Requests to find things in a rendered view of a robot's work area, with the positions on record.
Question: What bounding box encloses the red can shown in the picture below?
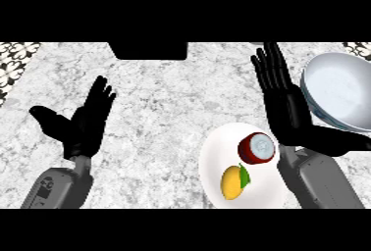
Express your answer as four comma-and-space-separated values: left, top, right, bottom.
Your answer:
237, 131, 277, 166

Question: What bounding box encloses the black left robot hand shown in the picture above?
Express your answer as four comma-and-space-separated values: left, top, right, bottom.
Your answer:
29, 75, 117, 161

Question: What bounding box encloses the yellow mango with green leaf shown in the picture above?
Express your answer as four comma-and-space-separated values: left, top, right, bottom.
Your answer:
221, 162, 253, 201

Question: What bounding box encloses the black appliance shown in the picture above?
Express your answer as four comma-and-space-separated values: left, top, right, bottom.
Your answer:
107, 41, 188, 61

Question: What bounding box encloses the white plate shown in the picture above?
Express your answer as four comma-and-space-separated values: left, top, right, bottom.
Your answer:
198, 122, 290, 210

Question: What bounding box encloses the white bowl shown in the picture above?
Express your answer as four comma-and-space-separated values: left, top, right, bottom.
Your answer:
299, 51, 371, 133

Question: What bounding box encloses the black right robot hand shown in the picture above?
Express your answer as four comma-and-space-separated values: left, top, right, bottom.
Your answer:
250, 41, 371, 158

